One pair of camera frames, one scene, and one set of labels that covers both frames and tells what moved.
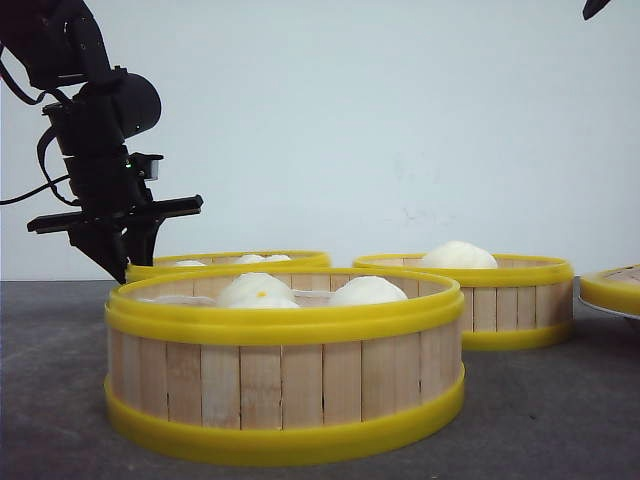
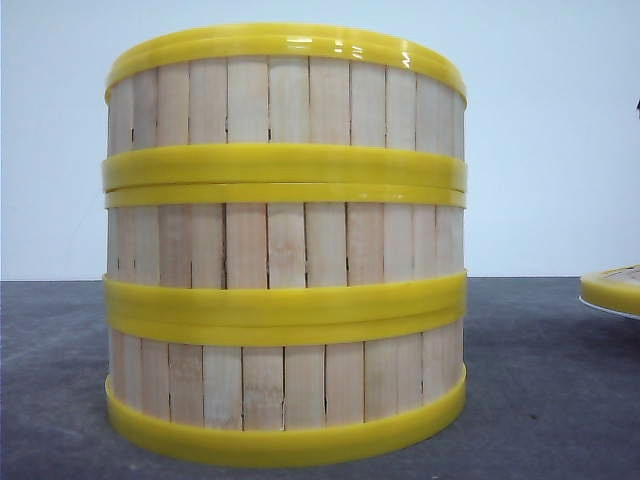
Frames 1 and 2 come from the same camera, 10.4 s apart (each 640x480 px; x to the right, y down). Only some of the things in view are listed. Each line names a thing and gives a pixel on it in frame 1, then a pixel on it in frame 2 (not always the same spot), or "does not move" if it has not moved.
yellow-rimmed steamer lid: (615, 287) does not move
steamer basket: (521, 302) → (332, 107)
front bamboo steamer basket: (283, 366) does not move
